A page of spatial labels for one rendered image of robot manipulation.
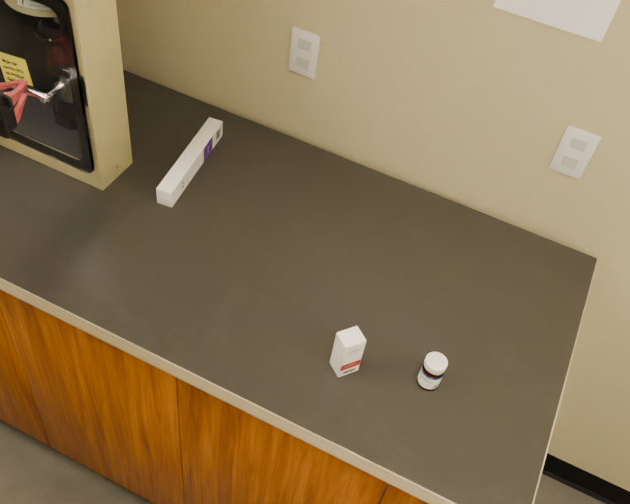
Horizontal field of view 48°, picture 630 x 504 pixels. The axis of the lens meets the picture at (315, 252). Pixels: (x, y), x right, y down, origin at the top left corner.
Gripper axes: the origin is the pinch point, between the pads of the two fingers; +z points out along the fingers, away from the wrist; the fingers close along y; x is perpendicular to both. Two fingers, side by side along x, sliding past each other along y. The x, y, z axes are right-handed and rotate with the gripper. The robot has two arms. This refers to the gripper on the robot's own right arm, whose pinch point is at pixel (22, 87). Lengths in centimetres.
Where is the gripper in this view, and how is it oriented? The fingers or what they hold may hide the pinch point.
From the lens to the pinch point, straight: 148.2
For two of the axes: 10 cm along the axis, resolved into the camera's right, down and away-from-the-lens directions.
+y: 1.3, -6.6, -7.4
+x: -9.1, -3.8, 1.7
